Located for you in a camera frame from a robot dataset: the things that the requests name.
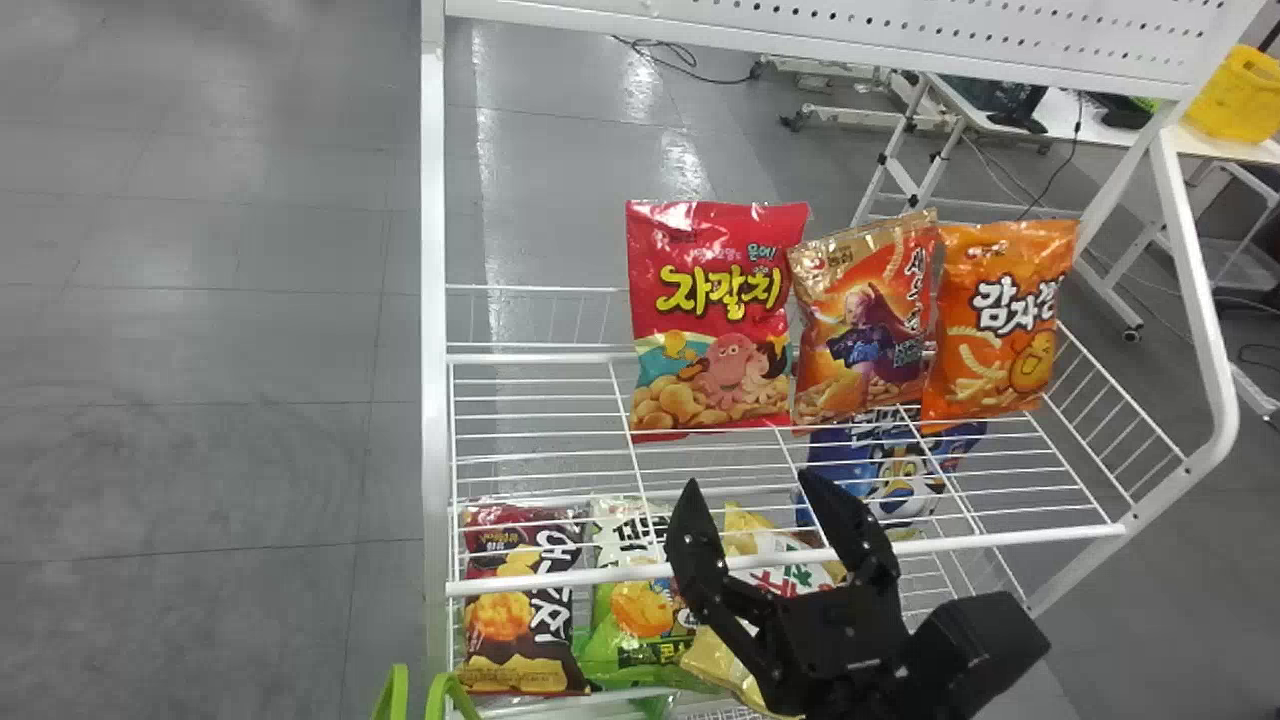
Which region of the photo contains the dark red snack packet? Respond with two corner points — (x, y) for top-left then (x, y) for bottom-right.
(458, 503), (594, 698)

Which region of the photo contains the gold snack packet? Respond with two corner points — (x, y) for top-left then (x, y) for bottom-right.
(787, 209), (942, 430)

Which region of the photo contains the yellow snack packet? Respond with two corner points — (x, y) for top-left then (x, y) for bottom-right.
(680, 502), (853, 717)

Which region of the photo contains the yellow basket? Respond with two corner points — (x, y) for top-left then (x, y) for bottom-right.
(1184, 44), (1280, 144)

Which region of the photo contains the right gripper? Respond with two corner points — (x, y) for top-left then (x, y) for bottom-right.
(664, 467), (929, 720)

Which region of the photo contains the green snack packet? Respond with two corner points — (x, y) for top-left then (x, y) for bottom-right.
(577, 496), (723, 697)

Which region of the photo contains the orange snack packet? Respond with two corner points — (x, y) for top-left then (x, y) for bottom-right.
(918, 218), (1082, 424)

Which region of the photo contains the white side table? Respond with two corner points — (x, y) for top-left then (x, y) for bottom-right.
(918, 72), (1280, 346)

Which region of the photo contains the white wire rack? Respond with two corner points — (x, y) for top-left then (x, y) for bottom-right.
(420, 0), (1267, 720)

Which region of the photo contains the blue snack packet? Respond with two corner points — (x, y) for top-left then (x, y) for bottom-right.
(795, 417), (990, 533)

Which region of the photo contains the green basket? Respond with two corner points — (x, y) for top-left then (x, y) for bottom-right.
(371, 662), (483, 720)

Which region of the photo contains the black cable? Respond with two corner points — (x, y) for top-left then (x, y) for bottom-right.
(610, 35), (763, 87)
(1016, 92), (1087, 223)

